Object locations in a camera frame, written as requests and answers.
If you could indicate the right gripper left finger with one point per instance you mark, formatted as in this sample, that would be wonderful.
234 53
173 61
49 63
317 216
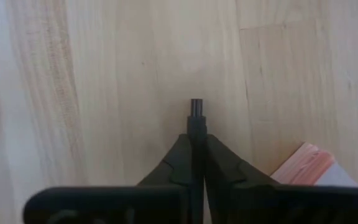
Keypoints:
166 199

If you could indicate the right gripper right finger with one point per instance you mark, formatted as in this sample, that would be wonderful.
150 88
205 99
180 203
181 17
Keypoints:
247 199

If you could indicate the pink sticky note pad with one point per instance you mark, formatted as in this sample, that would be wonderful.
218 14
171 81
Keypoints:
306 165

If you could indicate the black pen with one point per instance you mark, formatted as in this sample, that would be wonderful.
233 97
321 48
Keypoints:
196 124

